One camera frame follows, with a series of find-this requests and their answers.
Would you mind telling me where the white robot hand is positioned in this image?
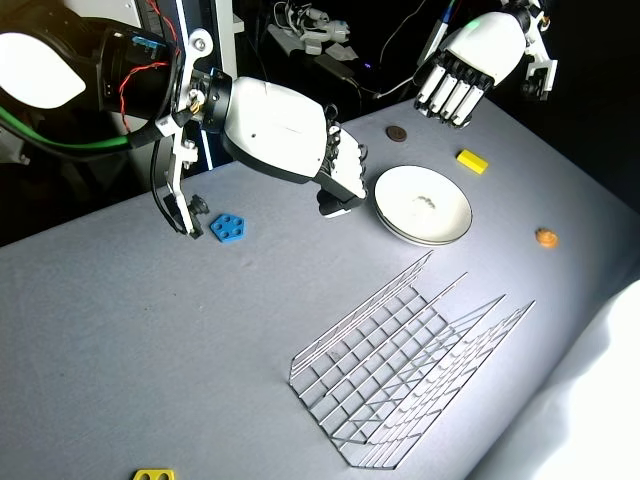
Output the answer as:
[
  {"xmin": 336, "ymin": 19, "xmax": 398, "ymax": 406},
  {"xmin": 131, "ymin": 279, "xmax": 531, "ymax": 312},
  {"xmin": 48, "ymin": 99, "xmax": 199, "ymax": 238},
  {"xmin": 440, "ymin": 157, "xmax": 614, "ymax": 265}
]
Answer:
[
  {"xmin": 221, "ymin": 75, "xmax": 371, "ymax": 220},
  {"xmin": 412, "ymin": 10, "xmax": 530, "ymax": 129}
]

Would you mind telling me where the white plate with dark rim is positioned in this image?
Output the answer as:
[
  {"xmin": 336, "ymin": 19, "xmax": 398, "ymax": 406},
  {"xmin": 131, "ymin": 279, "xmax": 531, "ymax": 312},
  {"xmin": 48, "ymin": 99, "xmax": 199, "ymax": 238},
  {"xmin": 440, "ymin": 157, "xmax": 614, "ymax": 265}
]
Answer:
[
  {"xmin": 373, "ymin": 165, "xmax": 474, "ymax": 246},
  {"xmin": 375, "ymin": 207, "xmax": 469, "ymax": 248}
]

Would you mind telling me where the black power adapter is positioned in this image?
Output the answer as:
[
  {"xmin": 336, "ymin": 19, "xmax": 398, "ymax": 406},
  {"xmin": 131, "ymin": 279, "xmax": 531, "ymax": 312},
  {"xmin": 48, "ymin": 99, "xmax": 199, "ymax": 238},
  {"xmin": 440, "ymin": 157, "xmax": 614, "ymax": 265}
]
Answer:
[{"xmin": 312, "ymin": 52, "xmax": 362, "ymax": 86}]

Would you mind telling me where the white plastic device pile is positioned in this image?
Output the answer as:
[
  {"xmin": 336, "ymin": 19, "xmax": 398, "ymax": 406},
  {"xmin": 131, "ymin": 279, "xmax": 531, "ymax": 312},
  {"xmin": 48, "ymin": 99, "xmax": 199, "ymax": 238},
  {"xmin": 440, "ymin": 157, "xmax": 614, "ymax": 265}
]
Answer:
[{"xmin": 267, "ymin": 0, "xmax": 359, "ymax": 59}]

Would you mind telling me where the blue pentagon block with holes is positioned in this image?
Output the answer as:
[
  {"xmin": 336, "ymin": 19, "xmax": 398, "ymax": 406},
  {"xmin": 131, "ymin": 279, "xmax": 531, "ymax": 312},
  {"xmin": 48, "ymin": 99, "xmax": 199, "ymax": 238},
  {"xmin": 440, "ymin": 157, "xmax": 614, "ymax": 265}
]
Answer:
[{"xmin": 208, "ymin": 213, "xmax": 250, "ymax": 245}]

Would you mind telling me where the yellow rectangular block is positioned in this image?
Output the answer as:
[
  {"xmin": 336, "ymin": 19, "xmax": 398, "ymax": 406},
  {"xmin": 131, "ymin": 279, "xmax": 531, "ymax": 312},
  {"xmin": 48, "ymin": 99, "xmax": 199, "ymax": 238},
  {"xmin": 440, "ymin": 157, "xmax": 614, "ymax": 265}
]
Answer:
[{"xmin": 455, "ymin": 148, "xmax": 489, "ymax": 176}]

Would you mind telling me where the white cloth backdrop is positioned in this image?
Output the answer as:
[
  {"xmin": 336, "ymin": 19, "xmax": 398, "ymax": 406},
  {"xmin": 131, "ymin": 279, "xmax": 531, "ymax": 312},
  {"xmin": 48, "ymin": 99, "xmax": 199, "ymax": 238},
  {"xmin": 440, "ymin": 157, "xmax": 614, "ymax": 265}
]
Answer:
[{"xmin": 464, "ymin": 279, "xmax": 640, "ymax": 480}]

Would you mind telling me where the grey cable adapter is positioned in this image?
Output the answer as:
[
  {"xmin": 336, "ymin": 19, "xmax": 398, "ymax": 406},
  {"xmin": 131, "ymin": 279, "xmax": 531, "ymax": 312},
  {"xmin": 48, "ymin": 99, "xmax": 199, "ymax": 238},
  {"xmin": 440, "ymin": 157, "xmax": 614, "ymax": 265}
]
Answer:
[{"xmin": 418, "ymin": 19, "xmax": 451, "ymax": 76}]

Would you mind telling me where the thin white cable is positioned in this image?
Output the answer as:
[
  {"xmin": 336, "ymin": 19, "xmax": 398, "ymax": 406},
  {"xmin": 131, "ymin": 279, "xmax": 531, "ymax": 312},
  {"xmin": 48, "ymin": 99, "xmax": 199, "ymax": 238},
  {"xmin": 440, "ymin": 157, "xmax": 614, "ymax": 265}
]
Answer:
[{"xmin": 372, "ymin": 74, "xmax": 420, "ymax": 100}]

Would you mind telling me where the wire dish rack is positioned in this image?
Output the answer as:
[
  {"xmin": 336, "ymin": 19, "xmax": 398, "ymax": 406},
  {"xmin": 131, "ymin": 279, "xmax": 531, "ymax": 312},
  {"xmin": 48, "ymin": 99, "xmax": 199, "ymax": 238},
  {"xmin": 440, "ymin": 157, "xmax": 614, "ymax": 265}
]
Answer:
[{"xmin": 288, "ymin": 249, "xmax": 537, "ymax": 472}]

